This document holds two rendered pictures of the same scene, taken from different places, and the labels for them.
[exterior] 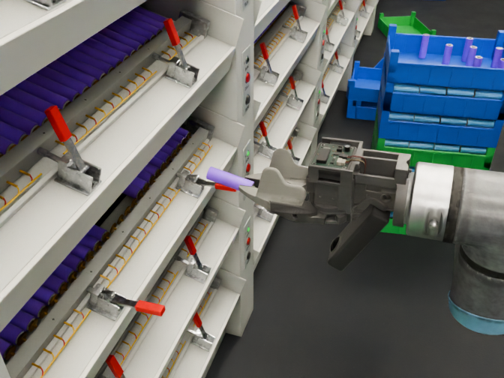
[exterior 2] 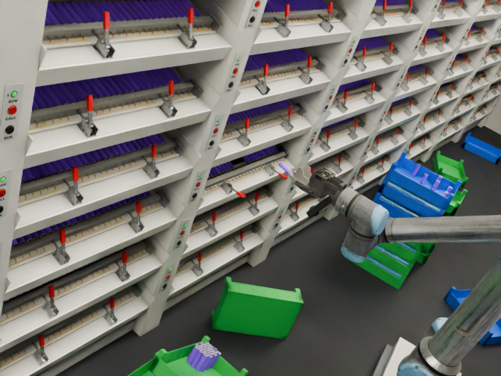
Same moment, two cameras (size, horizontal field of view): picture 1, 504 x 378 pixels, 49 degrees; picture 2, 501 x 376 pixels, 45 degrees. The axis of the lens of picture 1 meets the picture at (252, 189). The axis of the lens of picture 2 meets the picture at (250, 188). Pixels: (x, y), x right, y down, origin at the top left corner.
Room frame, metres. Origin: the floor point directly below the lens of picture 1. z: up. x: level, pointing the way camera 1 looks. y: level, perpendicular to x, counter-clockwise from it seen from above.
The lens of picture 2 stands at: (-1.31, -0.17, 1.64)
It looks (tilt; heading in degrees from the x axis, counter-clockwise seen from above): 30 degrees down; 9
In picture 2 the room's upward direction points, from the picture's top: 21 degrees clockwise
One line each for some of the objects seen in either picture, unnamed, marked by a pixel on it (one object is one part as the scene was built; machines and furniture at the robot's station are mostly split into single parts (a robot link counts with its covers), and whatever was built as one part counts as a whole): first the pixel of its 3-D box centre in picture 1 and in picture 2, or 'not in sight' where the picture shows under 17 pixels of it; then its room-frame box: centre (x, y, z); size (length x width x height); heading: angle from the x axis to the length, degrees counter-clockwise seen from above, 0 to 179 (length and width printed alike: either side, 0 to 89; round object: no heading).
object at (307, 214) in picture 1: (305, 205); (306, 186); (0.55, -0.07, 0.65); 0.09 x 0.05 x 0.02; 75
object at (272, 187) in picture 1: (270, 186); (298, 174); (0.57, -0.02, 0.67); 0.09 x 0.03 x 0.06; 75
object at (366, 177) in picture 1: (358, 185); (326, 187); (0.56, -0.13, 0.68); 0.12 x 0.08 x 0.09; 71
